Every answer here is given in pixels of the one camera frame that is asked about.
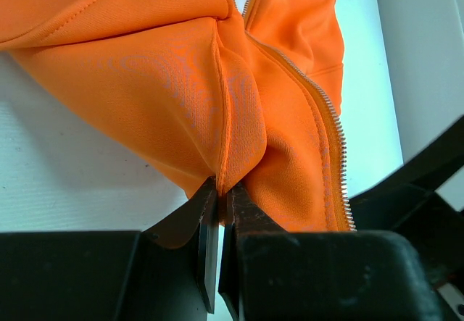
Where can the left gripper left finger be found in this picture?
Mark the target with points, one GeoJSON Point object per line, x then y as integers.
{"type": "Point", "coordinates": [186, 254]}

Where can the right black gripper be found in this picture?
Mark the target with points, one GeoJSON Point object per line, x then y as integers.
{"type": "Point", "coordinates": [407, 203]}

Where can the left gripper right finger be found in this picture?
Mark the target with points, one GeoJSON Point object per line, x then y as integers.
{"type": "Point", "coordinates": [243, 217]}

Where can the orange zip jacket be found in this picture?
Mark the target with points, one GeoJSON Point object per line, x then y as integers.
{"type": "Point", "coordinates": [243, 92]}

